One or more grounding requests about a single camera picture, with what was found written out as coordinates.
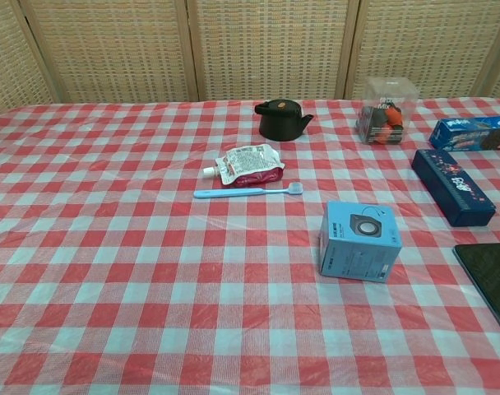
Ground small blue speaker box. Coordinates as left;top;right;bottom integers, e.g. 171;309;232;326
318;201;402;284

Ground clear plastic snack box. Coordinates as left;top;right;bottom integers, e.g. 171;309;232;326
354;77;419;146

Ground long dark blue box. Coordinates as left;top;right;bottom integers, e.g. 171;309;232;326
410;148;498;228

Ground blue cookie package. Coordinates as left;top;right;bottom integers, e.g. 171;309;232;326
428;115;500;151

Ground light blue toothbrush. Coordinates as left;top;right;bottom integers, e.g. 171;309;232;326
192;182;304;199

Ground red white spout pouch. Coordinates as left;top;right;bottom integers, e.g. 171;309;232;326
202;144;286;187

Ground black teapot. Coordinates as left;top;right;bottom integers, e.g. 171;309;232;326
254;99;315;142

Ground red white checkered tablecloth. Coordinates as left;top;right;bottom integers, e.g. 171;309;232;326
0;97;500;395

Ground black smartphone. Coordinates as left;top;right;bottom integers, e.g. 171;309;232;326
453;242;500;346

